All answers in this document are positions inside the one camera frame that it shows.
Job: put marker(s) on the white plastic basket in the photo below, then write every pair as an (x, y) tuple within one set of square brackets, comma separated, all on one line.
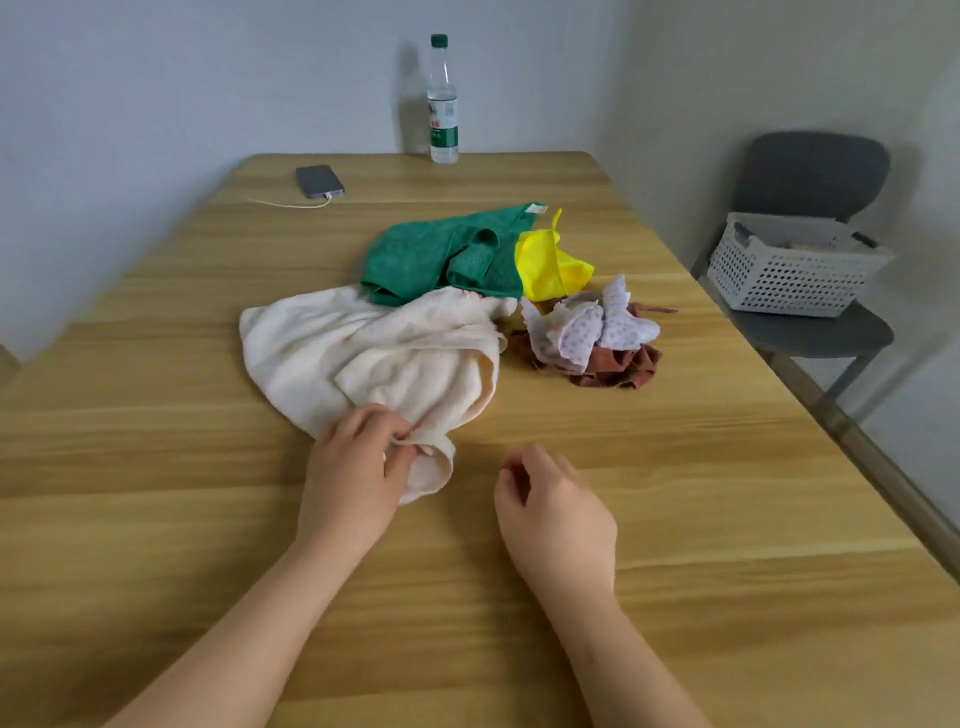
[(795, 285)]

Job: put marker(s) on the person's left forearm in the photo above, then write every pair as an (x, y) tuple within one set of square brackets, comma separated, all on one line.
[(232, 652)]

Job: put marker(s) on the small white towel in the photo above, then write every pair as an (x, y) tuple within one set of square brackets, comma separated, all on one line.
[(322, 345)]

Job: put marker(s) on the person's right hand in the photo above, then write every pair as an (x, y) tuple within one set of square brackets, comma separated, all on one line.
[(562, 532)]

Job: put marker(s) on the grey smartphone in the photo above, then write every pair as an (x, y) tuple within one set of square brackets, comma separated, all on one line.
[(319, 181)]

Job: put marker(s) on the yellow cloth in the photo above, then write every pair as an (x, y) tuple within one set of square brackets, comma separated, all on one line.
[(547, 270)]

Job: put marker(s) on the lilac dotted white cloth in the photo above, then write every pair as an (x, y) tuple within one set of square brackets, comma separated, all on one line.
[(585, 334)]

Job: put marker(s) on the grey chair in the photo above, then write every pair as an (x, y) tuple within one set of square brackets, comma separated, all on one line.
[(810, 169)]

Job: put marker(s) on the person's right forearm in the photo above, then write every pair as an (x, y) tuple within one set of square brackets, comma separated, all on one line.
[(622, 667)]

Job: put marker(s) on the person's left hand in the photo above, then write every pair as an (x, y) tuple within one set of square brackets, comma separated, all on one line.
[(349, 487)]

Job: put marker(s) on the green cloth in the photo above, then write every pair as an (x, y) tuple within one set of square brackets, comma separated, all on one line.
[(420, 255)]

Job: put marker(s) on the wooden table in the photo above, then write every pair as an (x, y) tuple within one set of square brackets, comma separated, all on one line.
[(150, 487)]

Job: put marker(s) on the clear green-label water bottle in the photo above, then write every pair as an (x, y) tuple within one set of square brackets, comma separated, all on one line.
[(442, 112)]

